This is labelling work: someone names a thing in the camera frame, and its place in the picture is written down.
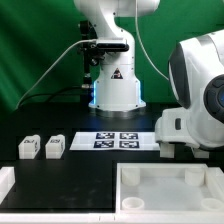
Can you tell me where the white square tabletop part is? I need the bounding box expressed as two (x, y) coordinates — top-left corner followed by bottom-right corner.
(115, 163), (224, 224)

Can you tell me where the black camera on stand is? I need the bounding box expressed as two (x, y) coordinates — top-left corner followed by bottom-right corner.
(78, 20), (129, 66)

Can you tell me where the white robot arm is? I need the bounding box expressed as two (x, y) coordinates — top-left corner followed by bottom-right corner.
(73, 0), (224, 150)

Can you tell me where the black cable on table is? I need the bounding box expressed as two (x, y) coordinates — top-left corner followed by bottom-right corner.
(19, 87), (84, 107)

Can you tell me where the white sheet with tags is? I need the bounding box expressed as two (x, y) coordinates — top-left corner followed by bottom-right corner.
(70, 131), (160, 151)

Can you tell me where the white left obstacle block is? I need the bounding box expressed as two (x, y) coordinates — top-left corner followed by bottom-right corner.
(0, 167), (15, 204)

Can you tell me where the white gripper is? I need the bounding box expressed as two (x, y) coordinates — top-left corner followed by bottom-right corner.
(155, 107), (194, 144)

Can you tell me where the grey camera cable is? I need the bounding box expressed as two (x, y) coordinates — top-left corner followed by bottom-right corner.
(15, 39), (98, 110)

